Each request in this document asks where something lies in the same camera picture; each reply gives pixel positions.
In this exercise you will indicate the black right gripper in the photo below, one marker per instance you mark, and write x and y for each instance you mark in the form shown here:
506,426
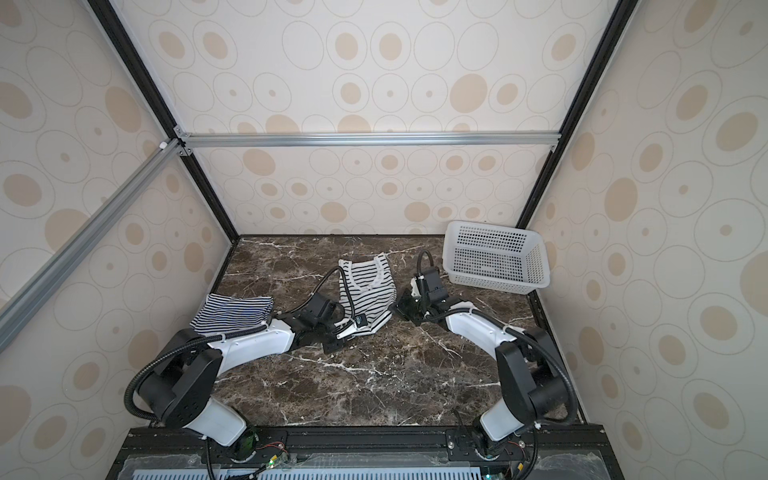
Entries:
414,305

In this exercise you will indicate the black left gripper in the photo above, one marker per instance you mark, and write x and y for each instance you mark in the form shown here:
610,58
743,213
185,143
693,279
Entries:
333,348

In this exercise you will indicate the white plastic laundry basket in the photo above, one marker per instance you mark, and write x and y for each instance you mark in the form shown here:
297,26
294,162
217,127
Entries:
495,257

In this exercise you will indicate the blue white striped tank top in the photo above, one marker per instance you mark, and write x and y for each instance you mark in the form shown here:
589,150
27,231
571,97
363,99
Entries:
221,314

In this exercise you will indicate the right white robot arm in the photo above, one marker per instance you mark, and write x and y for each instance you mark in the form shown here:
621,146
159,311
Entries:
535,386

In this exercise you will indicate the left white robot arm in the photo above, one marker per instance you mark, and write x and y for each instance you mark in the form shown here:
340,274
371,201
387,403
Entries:
175,388

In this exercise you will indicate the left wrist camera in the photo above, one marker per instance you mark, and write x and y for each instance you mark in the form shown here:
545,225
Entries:
358,325

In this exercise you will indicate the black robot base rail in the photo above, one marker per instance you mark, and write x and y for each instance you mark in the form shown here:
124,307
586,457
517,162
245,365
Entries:
432,452

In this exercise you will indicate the back aluminium frame rail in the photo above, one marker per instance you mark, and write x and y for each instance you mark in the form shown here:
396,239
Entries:
370,139

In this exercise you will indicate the aluminium frame rail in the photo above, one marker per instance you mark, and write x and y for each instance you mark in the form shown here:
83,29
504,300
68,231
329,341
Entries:
35,293
370,139

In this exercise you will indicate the left aluminium frame rail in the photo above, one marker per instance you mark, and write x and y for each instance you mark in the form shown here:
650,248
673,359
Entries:
35,293

